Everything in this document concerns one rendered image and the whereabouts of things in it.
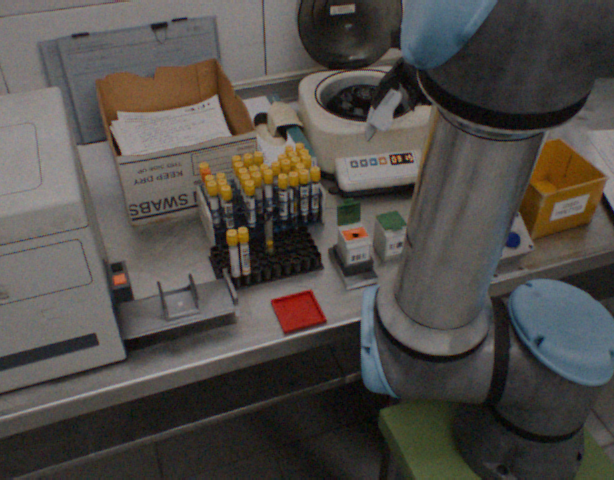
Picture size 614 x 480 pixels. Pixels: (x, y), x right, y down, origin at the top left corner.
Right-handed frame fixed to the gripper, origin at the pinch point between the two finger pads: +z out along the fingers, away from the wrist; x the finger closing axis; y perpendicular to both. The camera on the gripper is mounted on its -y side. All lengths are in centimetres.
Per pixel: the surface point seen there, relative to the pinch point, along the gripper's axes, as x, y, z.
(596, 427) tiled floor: 70, -1, 104
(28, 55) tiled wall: -61, -43, 3
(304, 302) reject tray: -19.7, 14.1, 19.6
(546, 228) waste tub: 24.0, 8.1, 16.2
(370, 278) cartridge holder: -8.6, 12.5, 18.0
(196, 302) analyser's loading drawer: -36.3, 16.0, 14.3
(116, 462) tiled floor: -61, -20, 109
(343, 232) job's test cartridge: -12.2, 7.7, 11.8
